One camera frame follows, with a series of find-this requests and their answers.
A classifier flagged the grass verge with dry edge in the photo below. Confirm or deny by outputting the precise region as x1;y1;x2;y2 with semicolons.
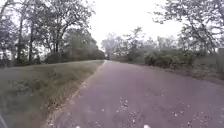
0;59;106;128

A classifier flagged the row of tall trees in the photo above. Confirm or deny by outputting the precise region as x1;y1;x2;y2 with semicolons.
0;0;107;68

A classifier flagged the row of trees and bushes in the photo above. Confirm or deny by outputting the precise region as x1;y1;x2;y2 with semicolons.
100;0;224;70

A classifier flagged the grey asphalt path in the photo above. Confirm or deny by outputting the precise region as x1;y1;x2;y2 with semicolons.
49;59;224;128

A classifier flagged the overgrown grass verge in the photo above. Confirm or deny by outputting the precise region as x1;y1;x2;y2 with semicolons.
111;53;224;84

